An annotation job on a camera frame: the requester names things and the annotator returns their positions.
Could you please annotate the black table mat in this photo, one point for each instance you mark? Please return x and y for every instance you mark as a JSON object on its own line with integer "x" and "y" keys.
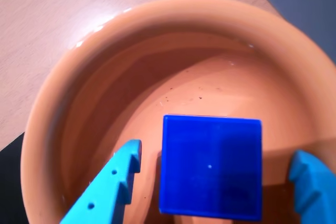
{"x": 10, "y": 182}

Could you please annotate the cyan gripper finger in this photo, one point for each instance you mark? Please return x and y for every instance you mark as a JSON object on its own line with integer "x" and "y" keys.
{"x": 317, "y": 190}
{"x": 105, "y": 190}

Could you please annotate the orange bowl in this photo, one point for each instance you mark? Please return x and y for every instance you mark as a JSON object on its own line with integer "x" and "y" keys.
{"x": 131, "y": 77}

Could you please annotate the blue cube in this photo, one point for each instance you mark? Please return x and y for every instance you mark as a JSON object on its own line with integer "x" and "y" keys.
{"x": 210, "y": 169}

